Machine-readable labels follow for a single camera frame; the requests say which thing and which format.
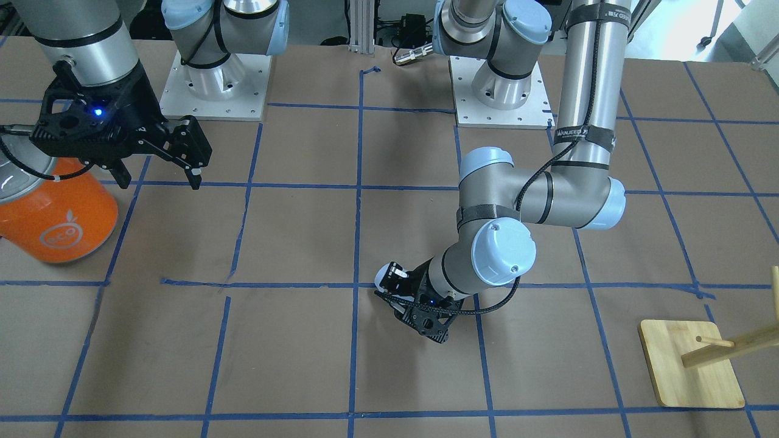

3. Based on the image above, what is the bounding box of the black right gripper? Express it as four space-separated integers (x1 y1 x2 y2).
30 60 212 190

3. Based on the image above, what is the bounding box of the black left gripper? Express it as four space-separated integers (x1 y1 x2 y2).
374 262 463 344

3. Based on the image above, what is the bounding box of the light blue plastic cup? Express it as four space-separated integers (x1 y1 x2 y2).
374 262 409 296

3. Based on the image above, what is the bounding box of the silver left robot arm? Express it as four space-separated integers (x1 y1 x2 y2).
375 1 632 343

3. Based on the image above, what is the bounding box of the orange metal can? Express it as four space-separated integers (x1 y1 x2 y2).
1 154 119 263

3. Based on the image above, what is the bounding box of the wooden mug tree stand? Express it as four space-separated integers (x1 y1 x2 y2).
638 265 779 408

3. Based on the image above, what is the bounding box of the aluminium frame post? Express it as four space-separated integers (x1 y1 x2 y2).
347 0 376 56

